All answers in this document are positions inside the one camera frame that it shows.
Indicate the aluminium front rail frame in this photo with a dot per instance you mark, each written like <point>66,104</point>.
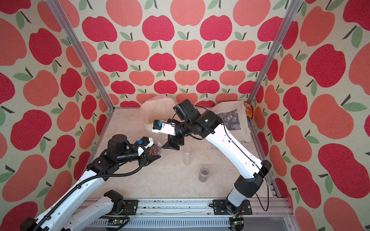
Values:
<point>190,213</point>

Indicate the right aluminium corner post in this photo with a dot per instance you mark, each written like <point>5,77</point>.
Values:
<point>275,46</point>

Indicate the white Monet tote bag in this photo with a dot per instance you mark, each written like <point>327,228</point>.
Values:
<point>234,115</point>

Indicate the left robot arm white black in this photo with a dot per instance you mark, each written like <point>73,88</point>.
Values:
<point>120,159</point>

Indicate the tall clear jar of rosebuds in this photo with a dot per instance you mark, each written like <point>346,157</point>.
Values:
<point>187,155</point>

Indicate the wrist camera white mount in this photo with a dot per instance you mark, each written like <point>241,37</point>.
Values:
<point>164,127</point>
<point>145,142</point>

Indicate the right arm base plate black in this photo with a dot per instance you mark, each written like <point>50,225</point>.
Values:
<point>223,207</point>

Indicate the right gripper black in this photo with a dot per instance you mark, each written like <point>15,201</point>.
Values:
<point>179,141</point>

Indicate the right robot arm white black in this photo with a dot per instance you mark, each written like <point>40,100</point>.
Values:
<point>210,126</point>

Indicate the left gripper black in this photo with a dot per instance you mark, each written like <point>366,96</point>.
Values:
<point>150,158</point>

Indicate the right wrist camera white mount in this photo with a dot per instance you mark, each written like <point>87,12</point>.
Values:
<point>164,127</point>

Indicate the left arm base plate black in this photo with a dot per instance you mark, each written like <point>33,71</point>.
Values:
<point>126,207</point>

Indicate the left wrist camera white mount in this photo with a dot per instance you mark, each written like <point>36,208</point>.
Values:
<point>145,142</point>

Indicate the aluminium corner post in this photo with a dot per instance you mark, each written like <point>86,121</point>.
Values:
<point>80,51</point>
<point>275,46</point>

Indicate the pink plastic bin liner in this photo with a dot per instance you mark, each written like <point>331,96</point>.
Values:
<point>156,112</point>

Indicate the orange snack packet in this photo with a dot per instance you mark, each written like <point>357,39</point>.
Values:
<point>248,109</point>

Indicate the left aluminium corner post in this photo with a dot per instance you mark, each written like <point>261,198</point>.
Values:
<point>80,51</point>

